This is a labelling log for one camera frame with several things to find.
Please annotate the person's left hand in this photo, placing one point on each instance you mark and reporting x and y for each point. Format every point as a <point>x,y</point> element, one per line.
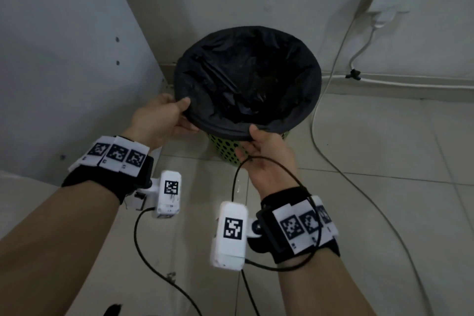
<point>155,121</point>

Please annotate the person's right hand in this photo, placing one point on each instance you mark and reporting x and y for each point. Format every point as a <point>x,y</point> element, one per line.
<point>274,167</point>

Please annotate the green perforated waste basket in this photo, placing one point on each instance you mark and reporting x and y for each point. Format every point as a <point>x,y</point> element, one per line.
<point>226,149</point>

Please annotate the black garbage bag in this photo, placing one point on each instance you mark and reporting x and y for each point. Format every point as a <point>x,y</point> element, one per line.
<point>252,78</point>

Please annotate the person's right forearm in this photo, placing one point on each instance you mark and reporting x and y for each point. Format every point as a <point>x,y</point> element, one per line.
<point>322,290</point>

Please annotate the person's left forearm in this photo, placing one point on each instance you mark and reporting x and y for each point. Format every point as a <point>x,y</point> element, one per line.
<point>55,249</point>

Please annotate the right wrist marker band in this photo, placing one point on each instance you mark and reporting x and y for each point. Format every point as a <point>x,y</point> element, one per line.
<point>296,230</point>

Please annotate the white stained desk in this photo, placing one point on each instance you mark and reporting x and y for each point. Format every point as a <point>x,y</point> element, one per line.
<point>63,67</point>

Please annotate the small floor scrap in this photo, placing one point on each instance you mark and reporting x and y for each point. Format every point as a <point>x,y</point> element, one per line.
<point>171,277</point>

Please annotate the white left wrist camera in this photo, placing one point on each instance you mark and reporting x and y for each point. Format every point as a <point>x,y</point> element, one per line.
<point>168,195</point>

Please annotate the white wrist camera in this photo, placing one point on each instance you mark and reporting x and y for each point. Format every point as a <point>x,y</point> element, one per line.
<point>229,234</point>
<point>168,195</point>

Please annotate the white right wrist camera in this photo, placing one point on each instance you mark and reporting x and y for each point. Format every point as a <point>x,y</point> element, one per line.
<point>229,234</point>

